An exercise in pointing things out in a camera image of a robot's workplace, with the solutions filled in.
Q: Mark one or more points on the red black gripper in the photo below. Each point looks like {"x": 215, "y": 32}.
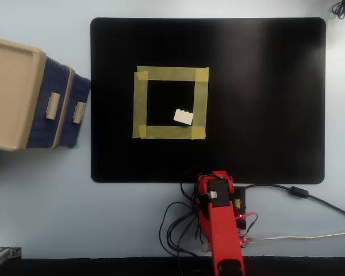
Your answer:
{"x": 218, "y": 174}

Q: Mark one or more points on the white toy brick cube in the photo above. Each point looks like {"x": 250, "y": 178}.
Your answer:
{"x": 184, "y": 117}

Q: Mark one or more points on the blue woven-pattern drawer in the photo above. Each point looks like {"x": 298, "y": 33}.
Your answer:
{"x": 40, "y": 126}
{"x": 69, "y": 132}

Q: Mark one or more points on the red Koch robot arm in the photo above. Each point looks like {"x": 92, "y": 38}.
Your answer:
{"x": 221, "y": 230}

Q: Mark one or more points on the beige plastic drawer cabinet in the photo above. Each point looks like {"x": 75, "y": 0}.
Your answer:
{"x": 8, "y": 92}

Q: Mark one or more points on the yellow power connector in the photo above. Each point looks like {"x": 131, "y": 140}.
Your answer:
{"x": 237, "y": 203}

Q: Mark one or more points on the yellow masking tape strip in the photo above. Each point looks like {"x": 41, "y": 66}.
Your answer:
{"x": 169, "y": 132}
{"x": 200, "y": 103}
{"x": 140, "y": 106}
{"x": 172, "y": 73}

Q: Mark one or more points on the robot controller circuit board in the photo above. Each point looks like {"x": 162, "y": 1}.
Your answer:
{"x": 243, "y": 241}

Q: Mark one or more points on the black table mat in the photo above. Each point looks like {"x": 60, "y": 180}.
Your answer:
{"x": 261, "y": 100}

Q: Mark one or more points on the black backdrop cloth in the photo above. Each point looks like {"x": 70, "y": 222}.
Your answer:
{"x": 103, "y": 267}

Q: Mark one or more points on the aluminium frame post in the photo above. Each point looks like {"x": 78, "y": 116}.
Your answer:
{"x": 5, "y": 256}

